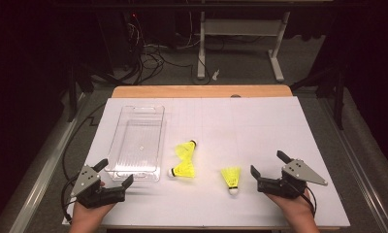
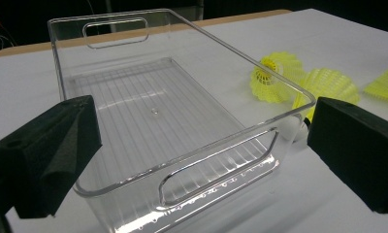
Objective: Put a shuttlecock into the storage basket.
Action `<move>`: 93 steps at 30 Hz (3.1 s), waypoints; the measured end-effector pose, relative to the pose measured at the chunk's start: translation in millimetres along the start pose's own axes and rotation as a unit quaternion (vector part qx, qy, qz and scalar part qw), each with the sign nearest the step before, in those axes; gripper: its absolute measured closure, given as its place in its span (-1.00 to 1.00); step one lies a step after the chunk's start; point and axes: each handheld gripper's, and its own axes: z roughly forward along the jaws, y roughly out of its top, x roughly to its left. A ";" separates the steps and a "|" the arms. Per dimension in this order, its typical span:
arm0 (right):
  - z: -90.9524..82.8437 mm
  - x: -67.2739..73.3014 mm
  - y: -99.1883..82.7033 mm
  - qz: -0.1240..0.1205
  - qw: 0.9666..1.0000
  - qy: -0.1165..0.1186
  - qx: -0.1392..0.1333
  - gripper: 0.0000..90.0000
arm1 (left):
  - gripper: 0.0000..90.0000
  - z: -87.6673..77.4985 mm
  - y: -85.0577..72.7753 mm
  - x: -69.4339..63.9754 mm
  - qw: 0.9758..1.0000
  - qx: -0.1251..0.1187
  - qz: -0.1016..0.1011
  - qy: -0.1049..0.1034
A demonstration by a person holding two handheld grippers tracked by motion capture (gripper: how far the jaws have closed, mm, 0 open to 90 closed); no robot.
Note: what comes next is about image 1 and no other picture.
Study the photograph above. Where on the white metal stand frame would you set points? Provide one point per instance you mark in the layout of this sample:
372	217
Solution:
240	27

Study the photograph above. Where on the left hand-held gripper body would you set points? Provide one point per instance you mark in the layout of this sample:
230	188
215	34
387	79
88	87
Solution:
98	195

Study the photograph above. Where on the black stand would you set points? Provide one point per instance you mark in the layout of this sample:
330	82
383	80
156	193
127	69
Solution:
80	84
334	87

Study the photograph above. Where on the aluminium floor rail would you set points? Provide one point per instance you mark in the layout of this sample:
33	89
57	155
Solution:
360	161
43	168

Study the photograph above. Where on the clear plastic container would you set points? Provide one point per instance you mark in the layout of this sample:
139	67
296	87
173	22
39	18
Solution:
137	145

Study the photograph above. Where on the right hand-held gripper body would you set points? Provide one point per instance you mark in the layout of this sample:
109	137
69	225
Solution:
279	187

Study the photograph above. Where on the person's left hand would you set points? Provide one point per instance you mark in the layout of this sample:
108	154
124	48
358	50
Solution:
87	215

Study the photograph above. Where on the yellow shuttlecock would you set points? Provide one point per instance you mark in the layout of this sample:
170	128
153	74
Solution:
185	170
231	176
185	149

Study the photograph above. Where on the small white floor object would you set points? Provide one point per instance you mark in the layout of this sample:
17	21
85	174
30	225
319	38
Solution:
216	75

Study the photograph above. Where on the white board sheet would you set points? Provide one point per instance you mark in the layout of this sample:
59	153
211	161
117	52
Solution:
247	129

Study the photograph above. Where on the dark computer tower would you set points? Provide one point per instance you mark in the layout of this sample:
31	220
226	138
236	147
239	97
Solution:
117	39

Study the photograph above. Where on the person's right hand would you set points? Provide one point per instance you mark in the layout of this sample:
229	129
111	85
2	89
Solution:
297	208

